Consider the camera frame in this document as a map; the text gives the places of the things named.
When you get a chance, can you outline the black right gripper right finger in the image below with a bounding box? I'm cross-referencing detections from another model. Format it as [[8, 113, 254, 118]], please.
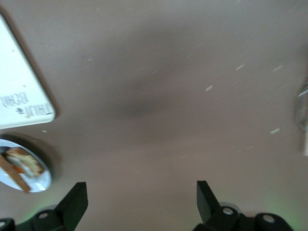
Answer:
[[196, 180, 221, 226]]

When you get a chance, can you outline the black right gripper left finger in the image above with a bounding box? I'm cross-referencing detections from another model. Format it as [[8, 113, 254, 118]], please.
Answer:
[[55, 181, 88, 231]]

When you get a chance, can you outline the white round plate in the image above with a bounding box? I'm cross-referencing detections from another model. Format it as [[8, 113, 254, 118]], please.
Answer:
[[0, 139, 52, 193]]

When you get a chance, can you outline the fried egg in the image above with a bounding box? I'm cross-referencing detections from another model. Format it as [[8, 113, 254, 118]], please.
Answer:
[[6, 155, 34, 178]]

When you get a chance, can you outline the wooden cutting board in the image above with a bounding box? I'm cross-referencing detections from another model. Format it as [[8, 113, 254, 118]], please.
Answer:
[[295, 81, 308, 153]]

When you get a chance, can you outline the cream bear print tray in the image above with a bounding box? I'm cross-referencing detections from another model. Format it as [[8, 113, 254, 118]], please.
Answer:
[[0, 13, 57, 131]]

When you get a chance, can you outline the brown table cover mat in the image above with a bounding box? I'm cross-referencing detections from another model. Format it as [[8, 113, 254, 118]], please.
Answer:
[[0, 0, 308, 231]]

